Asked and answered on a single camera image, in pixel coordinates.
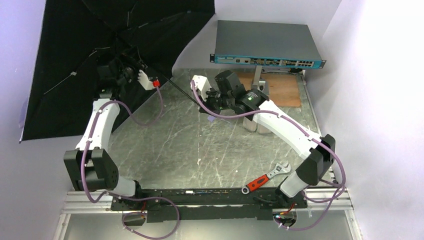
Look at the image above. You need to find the pink umbrella case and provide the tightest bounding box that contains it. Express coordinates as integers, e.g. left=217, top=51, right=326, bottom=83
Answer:
left=242, top=113, right=272, bottom=135

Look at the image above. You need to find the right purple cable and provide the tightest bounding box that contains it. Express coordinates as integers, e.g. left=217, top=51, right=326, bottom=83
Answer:
left=190, top=81, right=347, bottom=232

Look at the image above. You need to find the red handled adjustable wrench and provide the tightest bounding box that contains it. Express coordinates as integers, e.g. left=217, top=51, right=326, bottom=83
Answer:
left=241, top=162, right=292, bottom=195

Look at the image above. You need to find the network switch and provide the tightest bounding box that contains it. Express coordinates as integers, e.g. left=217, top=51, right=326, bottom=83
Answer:
left=209, top=20, right=326, bottom=94

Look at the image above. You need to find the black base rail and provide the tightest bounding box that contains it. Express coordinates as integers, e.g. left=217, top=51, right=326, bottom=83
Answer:
left=110, top=187, right=308, bottom=223

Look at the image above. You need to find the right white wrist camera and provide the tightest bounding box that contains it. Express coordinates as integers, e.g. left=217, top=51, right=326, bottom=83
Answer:
left=192, top=75, right=211, bottom=102

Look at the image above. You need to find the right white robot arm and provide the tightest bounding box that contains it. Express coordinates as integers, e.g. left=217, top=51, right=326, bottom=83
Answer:
left=190, top=70, right=336, bottom=199

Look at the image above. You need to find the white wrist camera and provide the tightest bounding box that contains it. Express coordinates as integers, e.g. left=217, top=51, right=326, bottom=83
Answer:
left=137, top=69, right=161, bottom=91
left=192, top=75, right=211, bottom=102

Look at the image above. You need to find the black yellow tool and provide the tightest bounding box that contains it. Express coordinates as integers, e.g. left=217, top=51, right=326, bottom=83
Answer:
left=288, top=68, right=303, bottom=74

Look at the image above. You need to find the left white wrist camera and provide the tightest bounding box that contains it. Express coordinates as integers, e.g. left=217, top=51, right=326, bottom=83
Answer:
left=137, top=69, right=161, bottom=91

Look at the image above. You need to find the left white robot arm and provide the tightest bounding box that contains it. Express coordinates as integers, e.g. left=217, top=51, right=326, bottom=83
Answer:
left=63, top=60, right=153, bottom=203

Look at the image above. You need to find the lilac umbrella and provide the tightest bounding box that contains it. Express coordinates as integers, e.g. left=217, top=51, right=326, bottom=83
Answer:
left=21, top=0, right=216, bottom=141

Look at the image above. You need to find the wooden base board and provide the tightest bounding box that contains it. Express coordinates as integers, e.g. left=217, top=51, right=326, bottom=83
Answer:
left=257, top=73, right=302, bottom=108

